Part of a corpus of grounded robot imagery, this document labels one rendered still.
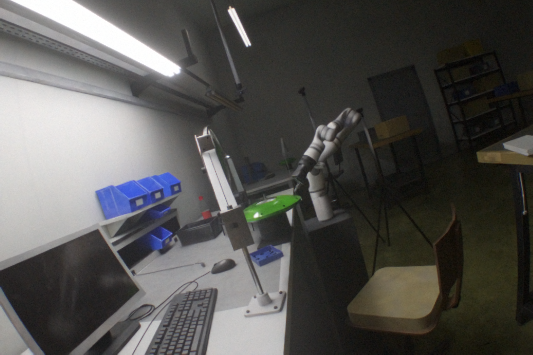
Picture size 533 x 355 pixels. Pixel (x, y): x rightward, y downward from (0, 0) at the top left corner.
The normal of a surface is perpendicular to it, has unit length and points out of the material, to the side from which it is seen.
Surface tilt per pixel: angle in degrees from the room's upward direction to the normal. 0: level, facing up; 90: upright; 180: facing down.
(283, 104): 90
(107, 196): 92
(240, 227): 90
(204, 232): 93
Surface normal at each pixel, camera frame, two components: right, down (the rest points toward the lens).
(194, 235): -0.09, 0.10
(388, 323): -0.68, 0.23
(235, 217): 0.20, -0.06
